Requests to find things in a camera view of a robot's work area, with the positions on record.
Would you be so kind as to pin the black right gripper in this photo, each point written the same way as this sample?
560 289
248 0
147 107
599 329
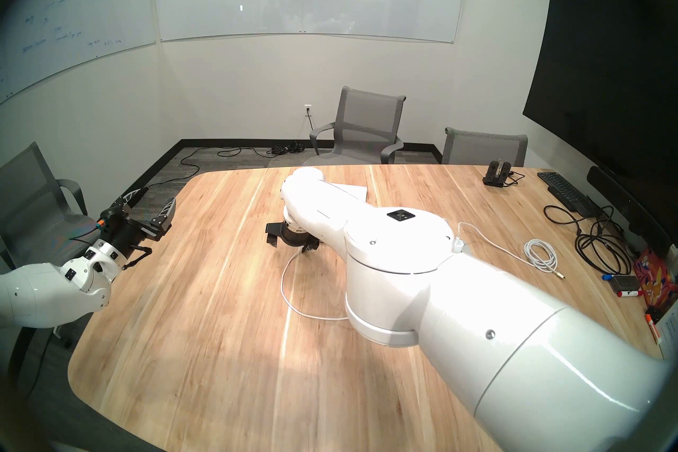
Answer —
291 239

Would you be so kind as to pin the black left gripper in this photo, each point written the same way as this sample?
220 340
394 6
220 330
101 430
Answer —
124 235

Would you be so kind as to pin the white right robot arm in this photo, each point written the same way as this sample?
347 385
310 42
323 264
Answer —
397 271

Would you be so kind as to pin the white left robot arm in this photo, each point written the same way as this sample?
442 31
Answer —
37 297

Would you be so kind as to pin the silver MacBook laptop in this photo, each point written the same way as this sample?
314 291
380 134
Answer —
352 190

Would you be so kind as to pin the black charging dock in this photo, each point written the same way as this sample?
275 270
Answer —
497 174

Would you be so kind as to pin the dark grey office chair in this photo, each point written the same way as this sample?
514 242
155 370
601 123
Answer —
26 197

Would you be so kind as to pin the grey mesh chair with armrests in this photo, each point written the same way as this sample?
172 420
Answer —
368 114

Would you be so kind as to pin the small white power adapter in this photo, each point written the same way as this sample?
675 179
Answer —
458 244

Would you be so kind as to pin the grey mesh office chair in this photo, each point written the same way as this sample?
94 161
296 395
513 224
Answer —
484 149

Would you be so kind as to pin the glass whiteboard with writing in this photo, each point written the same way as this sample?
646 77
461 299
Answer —
74 1

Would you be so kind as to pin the black keyboard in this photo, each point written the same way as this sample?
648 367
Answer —
561 189

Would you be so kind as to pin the black soundbar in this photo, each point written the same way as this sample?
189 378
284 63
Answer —
619 199

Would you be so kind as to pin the small grey device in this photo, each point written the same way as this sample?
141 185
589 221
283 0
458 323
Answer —
624 284

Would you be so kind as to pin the colourful red snack package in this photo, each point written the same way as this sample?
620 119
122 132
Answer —
654 273

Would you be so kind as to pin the white marker red cap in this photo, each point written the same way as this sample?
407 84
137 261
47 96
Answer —
652 327

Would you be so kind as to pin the white box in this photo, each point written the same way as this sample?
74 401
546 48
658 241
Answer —
670 326

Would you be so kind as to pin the black wall television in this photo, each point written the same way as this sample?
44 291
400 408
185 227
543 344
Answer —
598 64

